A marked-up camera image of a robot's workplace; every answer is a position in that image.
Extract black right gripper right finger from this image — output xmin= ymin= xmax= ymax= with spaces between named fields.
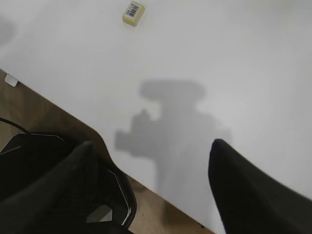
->
xmin=208 ymin=139 xmax=312 ymax=234

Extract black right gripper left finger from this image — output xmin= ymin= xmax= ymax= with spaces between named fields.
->
xmin=0 ymin=141 xmax=98 ymax=234

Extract yellow eraser barcode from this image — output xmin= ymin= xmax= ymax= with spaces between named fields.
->
xmin=122 ymin=1 xmax=145 ymax=27

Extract black device under table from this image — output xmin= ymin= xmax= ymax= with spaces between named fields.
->
xmin=0 ymin=133 xmax=137 ymax=234

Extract black floor cable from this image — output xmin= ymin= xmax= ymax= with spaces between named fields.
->
xmin=0 ymin=117 xmax=30 ymax=135

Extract white table edge bracket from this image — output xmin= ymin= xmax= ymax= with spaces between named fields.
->
xmin=5 ymin=74 xmax=19 ymax=87

